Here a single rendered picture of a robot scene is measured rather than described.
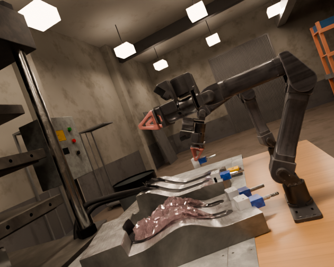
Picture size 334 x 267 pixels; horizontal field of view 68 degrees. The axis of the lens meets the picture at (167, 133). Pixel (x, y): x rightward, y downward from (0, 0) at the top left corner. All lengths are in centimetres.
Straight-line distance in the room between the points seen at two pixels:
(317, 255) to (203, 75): 1074
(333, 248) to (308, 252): 5
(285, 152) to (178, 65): 1084
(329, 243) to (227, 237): 23
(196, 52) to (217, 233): 1088
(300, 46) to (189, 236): 1085
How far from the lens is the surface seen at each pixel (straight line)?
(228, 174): 104
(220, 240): 73
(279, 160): 78
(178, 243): 72
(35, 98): 143
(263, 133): 136
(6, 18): 153
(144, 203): 110
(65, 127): 169
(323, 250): 66
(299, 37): 1139
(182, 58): 1152
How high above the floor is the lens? 115
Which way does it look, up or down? level
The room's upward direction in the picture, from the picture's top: 21 degrees counter-clockwise
